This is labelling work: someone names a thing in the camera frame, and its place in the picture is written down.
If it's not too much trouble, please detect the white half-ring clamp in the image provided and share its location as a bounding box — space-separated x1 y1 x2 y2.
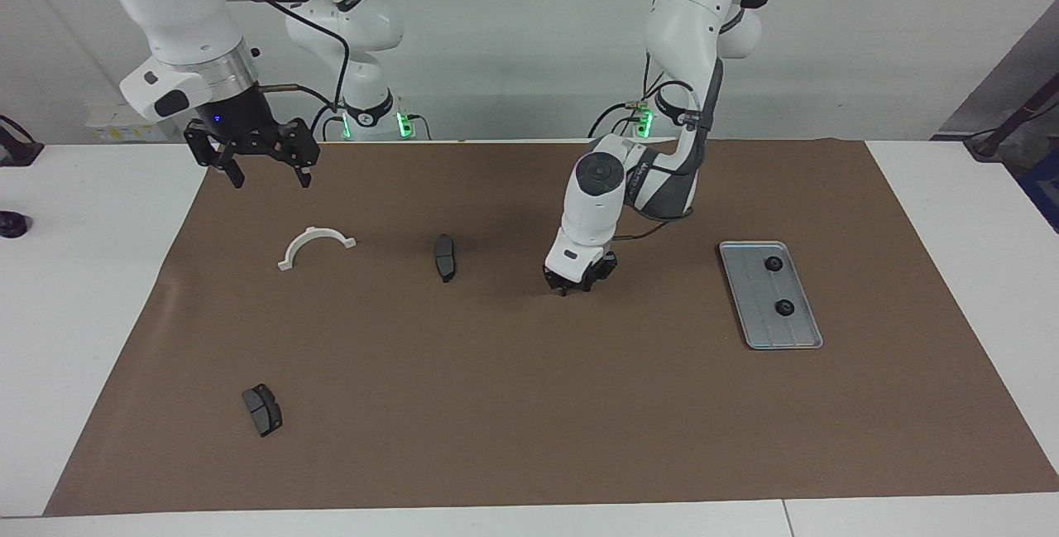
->
277 226 357 271

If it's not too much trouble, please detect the brown table mat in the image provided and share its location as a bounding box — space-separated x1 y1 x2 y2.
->
43 138 1059 517

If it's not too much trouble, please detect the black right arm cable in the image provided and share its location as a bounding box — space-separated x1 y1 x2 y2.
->
211 0 348 141

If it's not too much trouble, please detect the blue object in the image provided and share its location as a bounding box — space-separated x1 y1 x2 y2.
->
1019 169 1059 233

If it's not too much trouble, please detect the black base cable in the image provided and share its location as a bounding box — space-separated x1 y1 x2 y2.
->
589 65 667 139

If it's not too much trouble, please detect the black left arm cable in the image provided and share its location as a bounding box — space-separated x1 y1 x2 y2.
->
616 78 704 242

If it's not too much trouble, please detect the white box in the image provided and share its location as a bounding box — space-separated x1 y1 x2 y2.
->
85 105 179 143

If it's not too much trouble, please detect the wide dark brake pad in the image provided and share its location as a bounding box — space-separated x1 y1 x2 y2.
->
242 384 284 439

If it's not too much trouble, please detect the slim dark brake pad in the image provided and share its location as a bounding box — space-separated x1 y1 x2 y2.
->
434 234 458 284

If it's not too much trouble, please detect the black stand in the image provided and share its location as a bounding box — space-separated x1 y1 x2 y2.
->
964 78 1059 161

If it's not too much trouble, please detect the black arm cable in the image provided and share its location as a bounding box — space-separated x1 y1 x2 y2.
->
211 0 348 141
616 78 704 242

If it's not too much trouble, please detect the silver metal tray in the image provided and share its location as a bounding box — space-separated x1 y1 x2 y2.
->
718 241 824 351

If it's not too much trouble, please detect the black table clamp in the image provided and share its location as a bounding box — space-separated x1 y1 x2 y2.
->
0 115 44 167

